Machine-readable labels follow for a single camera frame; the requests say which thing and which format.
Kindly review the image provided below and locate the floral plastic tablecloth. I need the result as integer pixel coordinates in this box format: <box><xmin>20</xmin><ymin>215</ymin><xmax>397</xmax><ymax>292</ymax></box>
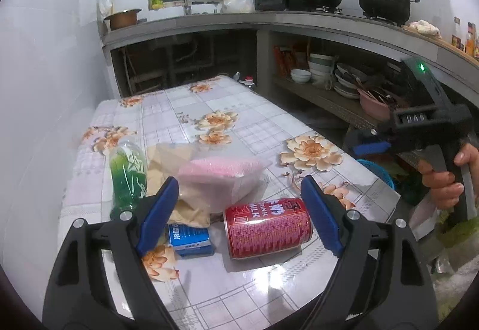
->
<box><xmin>58</xmin><ymin>75</ymin><xmax>401</xmax><ymax>327</ymax></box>

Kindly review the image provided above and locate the green plastic bag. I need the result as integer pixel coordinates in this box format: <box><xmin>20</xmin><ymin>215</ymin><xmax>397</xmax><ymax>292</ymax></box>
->
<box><xmin>387</xmin><ymin>161</ymin><xmax>431</xmax><ymax>205</ymax></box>

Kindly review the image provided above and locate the patterned cloth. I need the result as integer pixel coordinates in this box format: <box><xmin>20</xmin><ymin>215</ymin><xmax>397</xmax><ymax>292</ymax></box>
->
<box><xmin>410</xmin><ymin>199</ymin><xmax>479</xmax><ymax>301</ymax></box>

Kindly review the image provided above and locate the crushed green plastic bottle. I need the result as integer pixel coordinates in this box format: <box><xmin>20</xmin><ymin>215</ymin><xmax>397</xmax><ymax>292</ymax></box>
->
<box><xmin>109</xmin><ymin>135</ymin><xmax>148</xmax><ymax>220</ymax></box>

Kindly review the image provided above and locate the stack of bowls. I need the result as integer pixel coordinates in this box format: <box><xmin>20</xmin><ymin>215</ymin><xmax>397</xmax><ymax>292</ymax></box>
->
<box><xmin>307</xmin><ymin>53</ymin><xmax>335</xmax><ymax>85</ymax></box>

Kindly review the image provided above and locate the stack of plates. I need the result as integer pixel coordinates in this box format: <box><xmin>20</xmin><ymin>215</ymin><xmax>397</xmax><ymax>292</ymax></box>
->
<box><xmin>333</xmin><ymin>62</ymin><xmax>369</xmax><ymax>99</ymax></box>

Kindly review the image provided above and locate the beige paper bag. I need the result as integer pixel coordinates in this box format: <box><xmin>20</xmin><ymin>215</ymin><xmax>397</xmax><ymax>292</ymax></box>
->
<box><xmin>146</xmin><ymin>143</ymin><xmax>212</xmax><ymax>229</ymax></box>

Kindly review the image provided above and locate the red packet on shelf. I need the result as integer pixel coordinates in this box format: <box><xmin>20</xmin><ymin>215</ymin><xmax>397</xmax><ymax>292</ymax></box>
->
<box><xmin>273</xmin><ymin>46</ymin><xmax>300</xmax><ymax>77</ymax></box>

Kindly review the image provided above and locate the white bowl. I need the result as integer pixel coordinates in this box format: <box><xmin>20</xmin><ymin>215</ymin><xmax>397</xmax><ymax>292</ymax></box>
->
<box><xmin>290</xmin><ymin>69</ymin><xmax>312</xmax><ymax>84</ymax></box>

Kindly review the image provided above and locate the concrete kitchen counter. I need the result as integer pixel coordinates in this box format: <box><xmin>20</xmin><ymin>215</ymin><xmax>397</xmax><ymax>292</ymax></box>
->
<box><xmin>101</xmin><ymin>11</ymin><xmax>479</xmax><ymax>91</ymax></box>

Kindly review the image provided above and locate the pink sponge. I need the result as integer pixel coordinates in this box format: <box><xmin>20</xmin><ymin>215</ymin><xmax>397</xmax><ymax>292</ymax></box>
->
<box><xmin>176</xmin><ymin>156</ymin><xmax>272</xmax><ymax>216</ymax></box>
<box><xmin>179</xmin><ymin>157</ymin><xmax>264</xmax><ymax>181</ymax></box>

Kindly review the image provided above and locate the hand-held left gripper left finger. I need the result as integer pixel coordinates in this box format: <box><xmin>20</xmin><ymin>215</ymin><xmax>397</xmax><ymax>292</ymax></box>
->
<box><xmin>42</xmin><ymin>176</ymin><xmax>181</xmax><ymax>330</ymax></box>

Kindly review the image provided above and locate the blue plastic basket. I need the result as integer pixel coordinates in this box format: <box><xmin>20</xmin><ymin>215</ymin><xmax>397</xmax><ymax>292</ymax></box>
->
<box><xmin>355</xmin><ymin>159</ymin><xmax>398</xmax><ymax>190</ymax></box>

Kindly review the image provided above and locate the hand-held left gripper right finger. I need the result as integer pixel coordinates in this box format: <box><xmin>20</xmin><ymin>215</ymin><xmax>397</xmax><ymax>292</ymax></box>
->
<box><xmin>299</xmin><ymin>175</ymin><xmax>438</xmax><ymax>330</ymax></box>

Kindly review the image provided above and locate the red milk can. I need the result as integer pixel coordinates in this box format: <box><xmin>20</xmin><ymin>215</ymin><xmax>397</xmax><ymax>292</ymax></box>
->
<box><xmin>223</xmin><ymin>198</ymin><xmax>313</xmax><ymax>260</ymax></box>

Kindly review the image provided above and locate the pale kitchen towel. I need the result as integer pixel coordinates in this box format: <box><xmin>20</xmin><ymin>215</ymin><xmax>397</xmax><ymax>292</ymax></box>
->
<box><xmin>407</xmin><ymin>19</ymin><xmax>442</xmax><ymax>38</ymax></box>

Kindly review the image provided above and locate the brass basin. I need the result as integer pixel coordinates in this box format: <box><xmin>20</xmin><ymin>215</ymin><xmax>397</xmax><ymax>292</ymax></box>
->
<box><xmin>104</xmin><ymin>9</ymin><xmax>143</xmax><ymax>30</ymax></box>

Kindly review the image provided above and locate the pink plastic basin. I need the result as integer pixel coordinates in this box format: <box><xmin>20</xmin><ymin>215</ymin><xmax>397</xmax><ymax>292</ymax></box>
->
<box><xmin>357</xmin><ymin>88</ymin><xmax>393</xmax><ymax>122</ymax></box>

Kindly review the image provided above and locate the orange seasoning bottle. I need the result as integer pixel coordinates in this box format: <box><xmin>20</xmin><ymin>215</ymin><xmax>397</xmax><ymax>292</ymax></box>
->
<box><xmin>465</xmin><ymin>23</ymin><xmax>476</xmax><ymax>55</ymax></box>

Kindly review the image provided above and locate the small blue pack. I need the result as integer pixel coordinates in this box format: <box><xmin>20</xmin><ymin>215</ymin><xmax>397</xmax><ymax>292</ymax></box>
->
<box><xmin>166</xmin><ymin>223</ymin><xmax>216</xmax><ymax>259</ymax></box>

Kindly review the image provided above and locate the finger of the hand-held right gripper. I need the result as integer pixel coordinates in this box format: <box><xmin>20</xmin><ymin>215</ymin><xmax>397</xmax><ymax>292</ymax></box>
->
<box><xmin>353</xmin><ymin>127</ymin><xmax>392</xmax><ymax>157</ymax></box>

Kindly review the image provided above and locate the person's right hand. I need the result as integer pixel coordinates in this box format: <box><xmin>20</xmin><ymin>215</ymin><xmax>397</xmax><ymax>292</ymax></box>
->
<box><xmin>416</xmin><ymin>144</ymin><xmax>479</xmax><ymax>211</ymax></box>

